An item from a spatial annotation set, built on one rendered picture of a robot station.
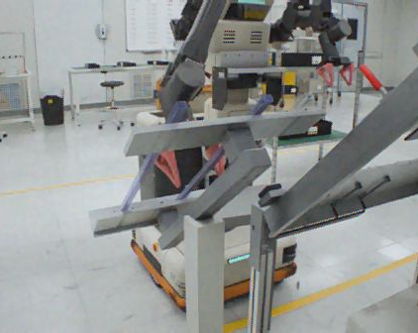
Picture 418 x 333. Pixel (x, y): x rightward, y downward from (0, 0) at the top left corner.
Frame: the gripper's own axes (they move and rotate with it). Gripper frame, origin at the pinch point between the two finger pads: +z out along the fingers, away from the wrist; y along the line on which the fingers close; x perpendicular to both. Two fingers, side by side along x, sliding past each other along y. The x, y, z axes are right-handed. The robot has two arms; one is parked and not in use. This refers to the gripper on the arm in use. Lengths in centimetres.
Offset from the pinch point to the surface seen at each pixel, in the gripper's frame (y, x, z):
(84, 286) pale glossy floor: -10, 139, 0
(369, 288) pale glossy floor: 112, 86, 46
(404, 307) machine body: 33, -4, 38
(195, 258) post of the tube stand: -3.7, 5.2, 13.8
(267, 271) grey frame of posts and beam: 20.8, 22.1, 20.4
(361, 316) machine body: 23.0, -2.0, 35.6
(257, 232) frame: 18.0, 16.3, 10.9
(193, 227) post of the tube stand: -3.6, 1.8, 8.6
